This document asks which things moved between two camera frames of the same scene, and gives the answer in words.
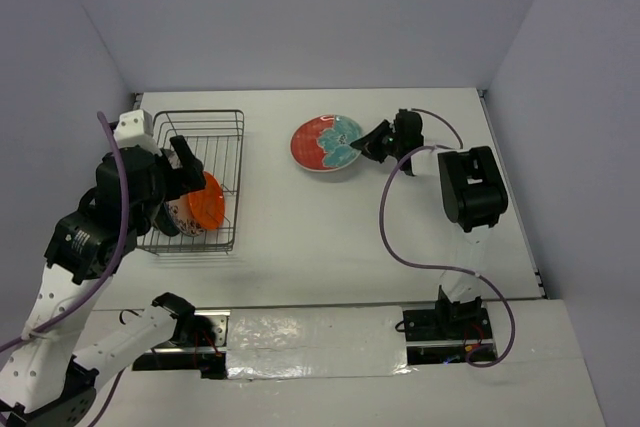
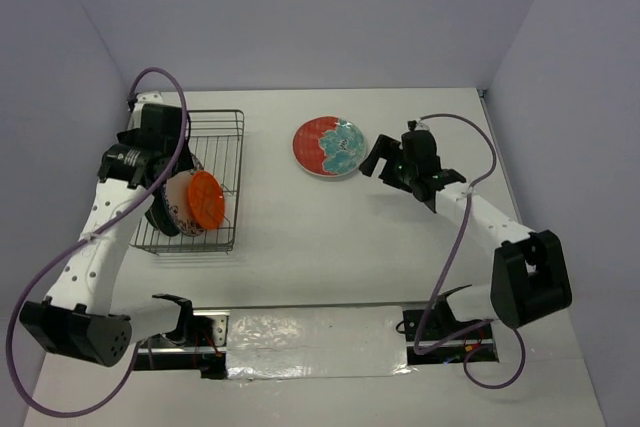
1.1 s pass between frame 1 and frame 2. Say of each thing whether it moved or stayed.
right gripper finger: moved
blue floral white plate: stayed
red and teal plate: stayed
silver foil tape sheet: stayed
